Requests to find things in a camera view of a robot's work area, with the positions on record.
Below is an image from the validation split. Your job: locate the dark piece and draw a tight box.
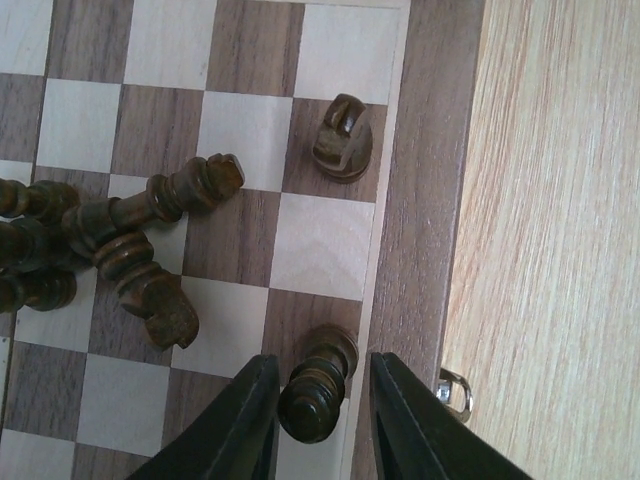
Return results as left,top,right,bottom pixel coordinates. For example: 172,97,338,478
277,324,359,444

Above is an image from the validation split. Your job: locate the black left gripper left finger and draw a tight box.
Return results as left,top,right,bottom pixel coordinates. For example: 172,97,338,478
132,355,280,479

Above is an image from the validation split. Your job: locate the wooden chess board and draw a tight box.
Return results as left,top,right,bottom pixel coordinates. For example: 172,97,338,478
0,0,486,480

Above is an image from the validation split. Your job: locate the brass board latch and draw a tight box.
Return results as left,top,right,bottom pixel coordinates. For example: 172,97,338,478
436,367,474,423

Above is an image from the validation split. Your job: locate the pile of dark chess pieces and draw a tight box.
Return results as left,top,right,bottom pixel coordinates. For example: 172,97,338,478
1,179,85,313

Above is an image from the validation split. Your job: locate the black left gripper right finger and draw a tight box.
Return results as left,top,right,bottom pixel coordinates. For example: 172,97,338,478
370,352,529,479

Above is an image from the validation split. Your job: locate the dark king lying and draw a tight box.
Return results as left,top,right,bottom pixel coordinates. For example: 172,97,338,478
61,153,245,258

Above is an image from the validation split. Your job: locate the dark rook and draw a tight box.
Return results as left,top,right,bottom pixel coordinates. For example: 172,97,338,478
312,93,373,183

